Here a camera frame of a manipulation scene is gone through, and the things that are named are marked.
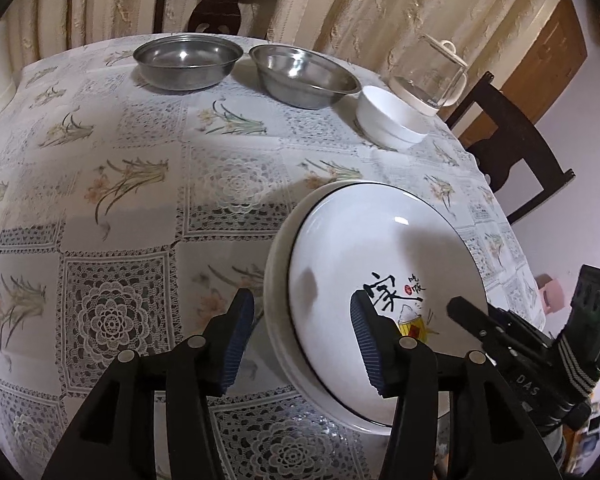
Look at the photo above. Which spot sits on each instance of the dark wooden chair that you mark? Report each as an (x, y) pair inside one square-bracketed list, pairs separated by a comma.
[(215, 10), (520, 150)]

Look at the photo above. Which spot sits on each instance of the deep steel bowl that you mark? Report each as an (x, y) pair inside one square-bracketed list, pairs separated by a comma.
[(300, 80)]

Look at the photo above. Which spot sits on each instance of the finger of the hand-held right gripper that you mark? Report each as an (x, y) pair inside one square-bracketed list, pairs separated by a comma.
[(472, 322), (525, 331)]

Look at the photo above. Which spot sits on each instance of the black-rimmed printed plate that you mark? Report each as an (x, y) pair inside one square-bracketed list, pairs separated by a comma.
[(380, 240)]

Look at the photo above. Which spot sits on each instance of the pink box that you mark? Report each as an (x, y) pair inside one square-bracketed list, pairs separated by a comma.
[(549, 294)]

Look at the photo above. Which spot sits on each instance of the dark wooden chair back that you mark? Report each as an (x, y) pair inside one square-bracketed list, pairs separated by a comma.
[(215, 10)]

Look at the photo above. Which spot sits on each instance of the shallow steel bowl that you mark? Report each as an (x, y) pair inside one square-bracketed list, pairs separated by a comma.
[(187, 67)]

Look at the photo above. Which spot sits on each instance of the wooden door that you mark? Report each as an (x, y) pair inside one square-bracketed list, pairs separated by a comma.
[(545, 60)]

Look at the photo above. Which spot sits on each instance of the floral lace-print tablecloth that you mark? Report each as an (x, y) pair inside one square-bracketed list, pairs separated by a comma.
[(130, 200)]

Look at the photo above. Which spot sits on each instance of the white ceramic bowl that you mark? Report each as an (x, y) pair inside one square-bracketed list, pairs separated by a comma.
[(387, 120)]

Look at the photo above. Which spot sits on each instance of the beige patterned curtain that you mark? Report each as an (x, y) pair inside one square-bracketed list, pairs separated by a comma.
[(355, 5)]

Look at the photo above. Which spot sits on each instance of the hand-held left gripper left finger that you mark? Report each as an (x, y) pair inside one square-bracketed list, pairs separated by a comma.
[(236, 345)]

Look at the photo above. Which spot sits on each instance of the glass kettle with white base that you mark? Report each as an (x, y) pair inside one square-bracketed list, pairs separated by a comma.
[(430, 75)]

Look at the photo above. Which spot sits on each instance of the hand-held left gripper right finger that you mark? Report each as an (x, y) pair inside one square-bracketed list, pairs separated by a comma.
[(367, 345)]

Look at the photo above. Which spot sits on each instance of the large white plate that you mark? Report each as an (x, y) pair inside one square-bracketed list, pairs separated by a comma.
[(275, 280)]

